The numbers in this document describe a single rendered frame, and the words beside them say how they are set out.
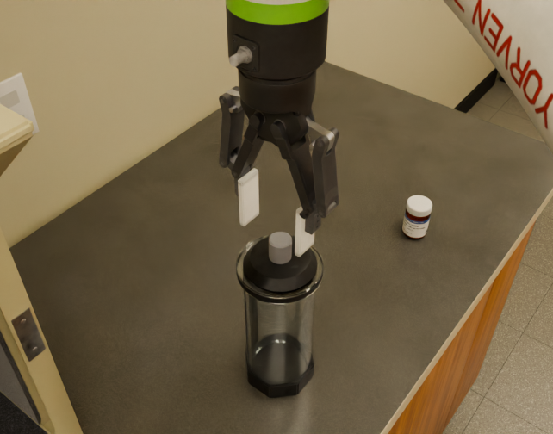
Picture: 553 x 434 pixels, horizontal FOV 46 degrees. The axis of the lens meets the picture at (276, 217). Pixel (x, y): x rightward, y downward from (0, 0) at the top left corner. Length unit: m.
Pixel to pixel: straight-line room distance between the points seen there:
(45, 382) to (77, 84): 0.60
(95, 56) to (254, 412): 0.68
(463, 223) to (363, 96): 0.45
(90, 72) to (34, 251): 0.33
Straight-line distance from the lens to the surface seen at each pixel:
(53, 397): 0.83
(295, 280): 0.77
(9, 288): 0.68
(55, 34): 1.16
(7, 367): 0.81
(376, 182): 1.29
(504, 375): 2.22
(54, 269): 1.16
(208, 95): 1.49
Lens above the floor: 1.75
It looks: 43 degrees down
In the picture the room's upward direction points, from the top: straight up
